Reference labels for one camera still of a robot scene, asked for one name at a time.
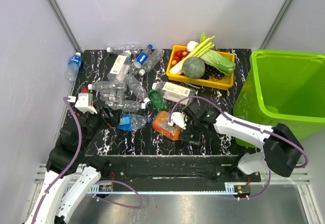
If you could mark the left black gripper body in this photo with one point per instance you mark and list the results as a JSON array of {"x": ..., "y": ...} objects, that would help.
[{"x": 110, "y": 120}]

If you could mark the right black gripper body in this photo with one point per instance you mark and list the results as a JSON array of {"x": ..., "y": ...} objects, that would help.
[{"x": 193, "y": 123}]

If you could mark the blue label crushed bottle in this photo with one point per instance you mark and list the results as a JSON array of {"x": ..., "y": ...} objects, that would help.
[{"x": 133, "y": 122}]

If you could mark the tea label clear bottle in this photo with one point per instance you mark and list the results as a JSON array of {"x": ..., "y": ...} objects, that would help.
[{"x": 172, "y": 92}]

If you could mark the orange label bottle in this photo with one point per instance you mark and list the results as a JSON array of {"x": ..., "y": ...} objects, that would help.
[{"x": 160, "y": 124}]

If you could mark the green plastic bottle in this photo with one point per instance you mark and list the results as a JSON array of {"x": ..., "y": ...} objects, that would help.
[{"x": 157, "y": 101}]

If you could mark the red label bottle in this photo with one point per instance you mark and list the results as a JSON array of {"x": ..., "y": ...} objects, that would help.
[{"x": 84, "y": 90}]

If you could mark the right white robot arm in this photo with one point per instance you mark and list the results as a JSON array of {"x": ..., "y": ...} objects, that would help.
[{"x": 279, "y": 152}]

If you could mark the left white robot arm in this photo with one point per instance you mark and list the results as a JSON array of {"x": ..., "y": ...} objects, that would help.
[{"x": 69, "y": 173}]

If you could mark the green plastic bin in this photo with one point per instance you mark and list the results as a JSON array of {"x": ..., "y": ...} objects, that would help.
[{"x": 284, "y": 87}]

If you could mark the black label clear bottle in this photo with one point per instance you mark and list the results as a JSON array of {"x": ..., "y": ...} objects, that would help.
[{"x": 112, "y": 95}]

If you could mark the clear bottle left horizontal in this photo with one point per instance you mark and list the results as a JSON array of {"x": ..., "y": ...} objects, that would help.
[{"x": 108, "y": 85}]

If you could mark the black marble mat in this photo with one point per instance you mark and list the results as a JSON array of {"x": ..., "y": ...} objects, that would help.
[{"x": 146, "y": 141}]

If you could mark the clear bottle center diagonal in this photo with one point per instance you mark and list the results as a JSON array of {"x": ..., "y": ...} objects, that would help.
[{"x": 137, "y": 89}]

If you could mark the yellow plastic tray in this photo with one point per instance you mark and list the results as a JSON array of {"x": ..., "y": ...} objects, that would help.
[{"x": 225, "y": 83}]

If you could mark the dark grape bunch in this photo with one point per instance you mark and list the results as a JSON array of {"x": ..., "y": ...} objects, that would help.
[{"x": 212, "y": 73}]

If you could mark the green netted melon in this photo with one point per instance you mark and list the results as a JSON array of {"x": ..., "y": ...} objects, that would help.
[{"x": 193, "y": 68}]

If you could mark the beige label clear bottle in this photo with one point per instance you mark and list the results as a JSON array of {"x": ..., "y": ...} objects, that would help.
[{"x": 120, "y": 67}]

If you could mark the white radish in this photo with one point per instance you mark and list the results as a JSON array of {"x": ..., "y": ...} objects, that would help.
[{"x": 177, "y": 69}]

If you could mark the napa cabbage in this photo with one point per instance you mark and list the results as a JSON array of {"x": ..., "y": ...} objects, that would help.
[{"x": 219, "y": 62}]

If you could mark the Pepsi bottle on table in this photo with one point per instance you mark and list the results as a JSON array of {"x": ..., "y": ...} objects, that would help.
[{"x": 137, "y": 64}]

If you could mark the red strawberries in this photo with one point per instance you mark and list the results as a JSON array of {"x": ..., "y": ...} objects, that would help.
[{"x": 179, "y": 55}]

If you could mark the celery stalks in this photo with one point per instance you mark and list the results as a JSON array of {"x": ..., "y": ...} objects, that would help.
[{"x": 205, "y": 44}]

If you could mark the white mushroom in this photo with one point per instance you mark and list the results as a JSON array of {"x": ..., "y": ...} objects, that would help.
[{"x": 191, "y": 46}]

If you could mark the clear crushed bottle right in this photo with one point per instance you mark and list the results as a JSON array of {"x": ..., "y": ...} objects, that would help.
[{"x": 151, "y": 61}]

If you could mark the clear bottle at back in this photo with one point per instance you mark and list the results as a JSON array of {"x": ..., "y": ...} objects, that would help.
[{"x": 119, "y": 49}]

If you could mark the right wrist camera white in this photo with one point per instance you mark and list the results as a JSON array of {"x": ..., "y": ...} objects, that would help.
[{"x": 179, "y": 119}]

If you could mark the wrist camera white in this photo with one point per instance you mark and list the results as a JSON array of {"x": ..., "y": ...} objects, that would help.
[
  {"x": 179, "y": 119},
  {"x": 84, "y": 103}
]

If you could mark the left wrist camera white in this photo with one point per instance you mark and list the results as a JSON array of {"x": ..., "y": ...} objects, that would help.
[{"x": 84, "y": 103}]

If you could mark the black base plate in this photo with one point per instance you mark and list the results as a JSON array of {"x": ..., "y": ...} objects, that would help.
[{"x": 217, "y": 168}]

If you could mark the Pepsi bottle by wall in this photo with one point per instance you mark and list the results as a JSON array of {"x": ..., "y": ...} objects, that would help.
[{"x": 73, "y": 67}]

